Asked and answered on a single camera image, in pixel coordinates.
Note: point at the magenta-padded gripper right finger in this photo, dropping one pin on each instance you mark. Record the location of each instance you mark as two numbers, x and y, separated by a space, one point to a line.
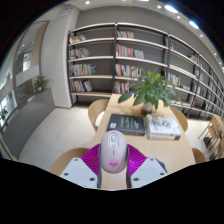
148 170

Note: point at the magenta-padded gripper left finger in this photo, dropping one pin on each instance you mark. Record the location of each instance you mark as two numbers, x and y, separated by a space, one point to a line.
78 171

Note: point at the pink white computer mouse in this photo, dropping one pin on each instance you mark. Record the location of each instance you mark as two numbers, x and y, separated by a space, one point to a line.
113 153

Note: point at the light wooden round-back chair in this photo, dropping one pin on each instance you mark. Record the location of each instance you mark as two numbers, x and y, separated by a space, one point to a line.
65 160
95 111
199 155
181 118

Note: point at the white book stack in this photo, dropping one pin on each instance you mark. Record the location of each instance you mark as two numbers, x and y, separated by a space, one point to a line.
163 126

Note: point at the black hardcover book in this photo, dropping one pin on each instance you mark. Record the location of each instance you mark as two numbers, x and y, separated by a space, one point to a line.
126 124

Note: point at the group of wooden slat chairs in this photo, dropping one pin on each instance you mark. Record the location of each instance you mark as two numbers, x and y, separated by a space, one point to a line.
215 133

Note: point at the green potted plant white pot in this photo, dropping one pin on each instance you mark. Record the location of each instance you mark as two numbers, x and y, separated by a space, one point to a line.
150 88

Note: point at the small green plant on ledge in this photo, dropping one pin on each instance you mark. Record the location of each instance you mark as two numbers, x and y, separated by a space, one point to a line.
40 83

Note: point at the grey bookshelf unit with books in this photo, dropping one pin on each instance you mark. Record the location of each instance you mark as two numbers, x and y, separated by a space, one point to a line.
91 50

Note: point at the group of ceiling lights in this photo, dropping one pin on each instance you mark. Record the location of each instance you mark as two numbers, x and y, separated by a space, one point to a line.
170 8

